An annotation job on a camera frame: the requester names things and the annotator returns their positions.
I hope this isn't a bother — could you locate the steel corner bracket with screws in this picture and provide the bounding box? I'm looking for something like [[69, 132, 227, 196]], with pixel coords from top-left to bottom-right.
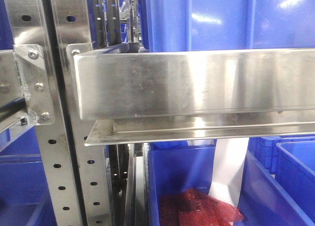
[[14, 44, 55, 126]]

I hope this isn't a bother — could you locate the blue bin lower right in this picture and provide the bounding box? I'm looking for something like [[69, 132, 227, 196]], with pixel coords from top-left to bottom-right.
[[275, 141, 315, 221]]

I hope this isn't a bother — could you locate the blue plastic bin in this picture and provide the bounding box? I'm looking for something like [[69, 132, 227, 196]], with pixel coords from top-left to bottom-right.
[[147, 146, 314, 226], [142, 0, 315, 52]]

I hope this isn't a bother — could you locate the lower blue plastic bin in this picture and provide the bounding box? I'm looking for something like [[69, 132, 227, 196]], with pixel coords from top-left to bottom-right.
[[147, 146, 314, 226]]

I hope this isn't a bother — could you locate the right steel shelf upright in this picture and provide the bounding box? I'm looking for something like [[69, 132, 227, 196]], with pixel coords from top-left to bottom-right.
[[51, 0, 115, 226]]

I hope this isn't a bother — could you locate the blue bin lower left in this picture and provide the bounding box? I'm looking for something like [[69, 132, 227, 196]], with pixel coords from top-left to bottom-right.
[[0, 128, 57, 226]]

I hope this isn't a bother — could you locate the upper blue plastic bin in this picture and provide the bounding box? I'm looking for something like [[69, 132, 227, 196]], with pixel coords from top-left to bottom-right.
[[142, 0, 315, 52]]

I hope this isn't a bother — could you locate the white paper sheet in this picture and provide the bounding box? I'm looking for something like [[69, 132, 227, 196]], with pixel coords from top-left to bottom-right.
[[209, 138, 249, 207]]

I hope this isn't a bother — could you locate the red bubble wrap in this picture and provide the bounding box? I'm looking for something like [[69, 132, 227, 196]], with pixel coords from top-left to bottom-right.
[[158, 188, 244, 226]]

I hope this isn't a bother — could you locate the steel shelf upright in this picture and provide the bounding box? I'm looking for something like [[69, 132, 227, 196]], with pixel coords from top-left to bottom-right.
[[51, 0, 115, 226], [4, 0, 84, 226]]

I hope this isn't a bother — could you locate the stainless steel shelf beam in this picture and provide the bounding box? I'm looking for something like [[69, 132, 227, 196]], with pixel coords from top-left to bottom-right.
[[74, 49, 315, 146]]

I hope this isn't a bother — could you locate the left steel shelf upright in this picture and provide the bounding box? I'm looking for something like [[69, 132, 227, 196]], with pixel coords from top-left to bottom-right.
[[4, 0, 84, 226]]

